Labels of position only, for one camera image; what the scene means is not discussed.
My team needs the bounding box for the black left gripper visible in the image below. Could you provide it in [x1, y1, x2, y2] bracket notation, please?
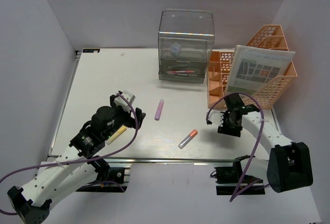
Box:
[103, 95, 145, 140]

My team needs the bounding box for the yellow highlighter marker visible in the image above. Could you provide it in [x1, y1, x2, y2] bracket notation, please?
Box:
[106, 126, 127, 145]

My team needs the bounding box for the purple highlighter marker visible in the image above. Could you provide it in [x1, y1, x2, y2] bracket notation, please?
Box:
[154, 99, 164, 120]

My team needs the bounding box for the orange capped marker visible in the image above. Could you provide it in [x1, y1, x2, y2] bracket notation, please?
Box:
[178, 129, 198, 149]

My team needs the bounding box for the mesh document pouch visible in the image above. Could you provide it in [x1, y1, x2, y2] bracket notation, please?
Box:
[225, 45, 295, 96]

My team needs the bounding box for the red clear pen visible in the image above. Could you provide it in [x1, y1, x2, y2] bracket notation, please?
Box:
[167, 71, 195, 75]

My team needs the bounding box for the clear acrylic drawer cabinet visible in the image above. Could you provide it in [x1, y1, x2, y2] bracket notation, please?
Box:
[158, 9, 215, 83]

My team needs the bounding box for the blue clear pen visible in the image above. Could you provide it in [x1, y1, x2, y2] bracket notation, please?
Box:
[168, 64, 190, 70]

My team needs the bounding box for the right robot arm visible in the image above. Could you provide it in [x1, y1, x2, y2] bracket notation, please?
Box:
[215, 93, 314, 196]

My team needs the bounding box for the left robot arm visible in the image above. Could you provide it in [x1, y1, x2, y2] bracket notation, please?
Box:
[7, 91, 146, 223]

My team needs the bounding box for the orange plastic file organizer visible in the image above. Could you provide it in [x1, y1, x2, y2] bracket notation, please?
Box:
[207, 25, 297, 109]

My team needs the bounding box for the black label sticker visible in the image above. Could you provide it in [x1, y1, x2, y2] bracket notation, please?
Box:
[82, 48, 100, 53]

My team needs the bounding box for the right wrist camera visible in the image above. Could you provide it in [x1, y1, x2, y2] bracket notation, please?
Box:
[206, 111, 224, 127]

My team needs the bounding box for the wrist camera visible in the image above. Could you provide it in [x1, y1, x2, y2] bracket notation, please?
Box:
[206, 111, 224, 127]
[114, 91, 136, 108]

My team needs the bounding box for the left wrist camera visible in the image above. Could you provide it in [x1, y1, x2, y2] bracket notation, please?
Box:
[114, 91, 136, 108]

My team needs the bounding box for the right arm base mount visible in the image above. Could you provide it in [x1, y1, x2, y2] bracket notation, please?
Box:
[210, 166, 265, 196]

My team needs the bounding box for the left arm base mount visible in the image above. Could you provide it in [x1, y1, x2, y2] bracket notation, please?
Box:
[77, 166, 130, 193]

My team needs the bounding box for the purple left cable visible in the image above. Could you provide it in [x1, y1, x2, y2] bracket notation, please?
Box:
[0, 92, 141, 214]

